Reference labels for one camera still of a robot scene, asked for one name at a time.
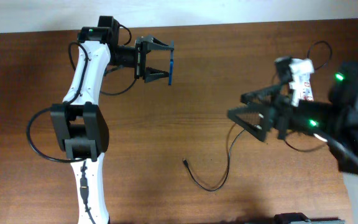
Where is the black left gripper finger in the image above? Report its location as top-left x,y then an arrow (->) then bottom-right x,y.
144,67 -> 170,83
147,35 -> 174,51

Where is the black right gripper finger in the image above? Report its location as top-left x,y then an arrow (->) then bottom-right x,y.
240,84 -> 283,105
227,103 -> 272,142

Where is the black USB charging cable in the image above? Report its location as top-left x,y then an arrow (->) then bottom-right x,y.
182,40 -> 333,192

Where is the blue Galaxy smartphone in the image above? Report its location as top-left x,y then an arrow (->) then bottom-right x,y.
168,50 -> 174,86

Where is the white power strip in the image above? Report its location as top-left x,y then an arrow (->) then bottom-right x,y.
288,73 -> 314,107

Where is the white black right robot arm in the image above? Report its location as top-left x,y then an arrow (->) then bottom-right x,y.
227,58 -> 358,223

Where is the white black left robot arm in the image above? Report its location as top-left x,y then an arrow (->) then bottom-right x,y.
50,16 -> 174,223

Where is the white USB charger adapter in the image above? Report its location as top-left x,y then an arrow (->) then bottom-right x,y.
289,58 -> 314,75

